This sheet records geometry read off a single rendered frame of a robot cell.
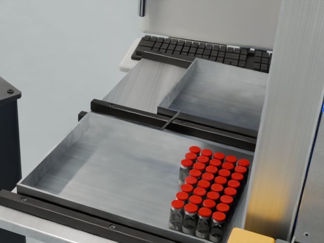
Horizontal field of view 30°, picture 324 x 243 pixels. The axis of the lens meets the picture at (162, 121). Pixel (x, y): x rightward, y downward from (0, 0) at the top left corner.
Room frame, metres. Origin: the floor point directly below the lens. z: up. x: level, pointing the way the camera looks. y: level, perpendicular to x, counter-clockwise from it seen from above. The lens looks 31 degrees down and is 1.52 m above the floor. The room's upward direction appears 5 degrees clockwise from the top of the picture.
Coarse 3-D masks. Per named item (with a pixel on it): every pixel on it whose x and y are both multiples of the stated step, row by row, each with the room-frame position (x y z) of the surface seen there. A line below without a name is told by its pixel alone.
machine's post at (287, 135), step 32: (288, 0) 0.59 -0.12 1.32; (320, 0) 0.58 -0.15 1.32; (288, 32) 0.59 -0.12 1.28; (320, 32) 0.58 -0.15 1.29; (288, 64) 0.59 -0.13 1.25; (320, 64) 0.58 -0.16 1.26; (288, 96) 0.59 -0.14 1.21; (320, 96) 0.58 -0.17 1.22; (288, 128) 0.59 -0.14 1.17; (256, 160) 0.59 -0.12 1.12; (288, 160) 0.58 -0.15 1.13; (256, 192) 0.59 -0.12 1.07; (288, 192) 0.58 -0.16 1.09; (256, 224) 0.59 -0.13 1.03; (288, 224) 0.58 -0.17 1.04
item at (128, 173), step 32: (96, 128) 1.01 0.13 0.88; (128, 128) 0.99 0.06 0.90; (64, 160) 0.90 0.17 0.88; (96, 160) 0.90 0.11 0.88; (128, 160) 0.91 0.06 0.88; (160, 160) 0.92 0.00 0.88; (224, 160) 0.93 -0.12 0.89; (32, 192) 0.76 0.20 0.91; (64, 192) 0.80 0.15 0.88; (96, 192) 0.81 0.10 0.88; (128, 192) 0.82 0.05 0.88; (160, 192) 0.82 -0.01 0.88; (128, 224) 0.71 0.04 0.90; (160, 224) 0.74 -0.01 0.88
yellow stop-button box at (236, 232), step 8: (232, 232) 0.57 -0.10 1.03; (240, 232) 0.57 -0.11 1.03; (248, 232) 0.57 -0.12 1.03; (232, 240) 0.55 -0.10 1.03; (240, 240) 0.55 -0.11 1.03; (248, 240) 0.55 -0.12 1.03; (256, 240) 0.55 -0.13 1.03; (264, 240) 0.56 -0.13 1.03; (272, 240) 0.56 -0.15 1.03; (280, 240) 0.56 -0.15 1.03
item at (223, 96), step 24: (192, 72) 1.28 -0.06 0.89; (216, 72) 1.29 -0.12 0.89; (240, 72) 1.27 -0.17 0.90; (168, 96) 1.11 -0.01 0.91; (192, 96) 1.17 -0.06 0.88; (216, 96) 1.18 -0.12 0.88; (240, 96) 1.19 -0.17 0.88; (264, 96) 1.20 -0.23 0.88; (192, 120) 1.04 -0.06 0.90; (216, 120) 1.03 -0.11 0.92; (240, 120) 1.09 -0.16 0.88
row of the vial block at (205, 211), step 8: (232, 160) 0.87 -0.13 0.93; (224, 168) 0.85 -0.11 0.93; (232, 168) 0.85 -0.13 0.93; (224, 176) 0.82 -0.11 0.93; (216, 184) 0.80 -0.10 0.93; (224, 184) 0.80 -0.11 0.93; (208, 192) 0.77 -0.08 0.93; (216, 192) 0.78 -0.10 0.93; (208, 200) 0.75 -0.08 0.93; (216, 200) 0.76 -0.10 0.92; (200, 208) 0.73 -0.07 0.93; (208, 208) 0.74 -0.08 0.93; (200, 216) 0.72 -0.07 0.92; (208, 216) 0.72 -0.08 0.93; (200, 224) 0.72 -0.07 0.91; (208, 224) 0.72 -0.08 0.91; (200, 232) 0.72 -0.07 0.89; (208, 232) 0.72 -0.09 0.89
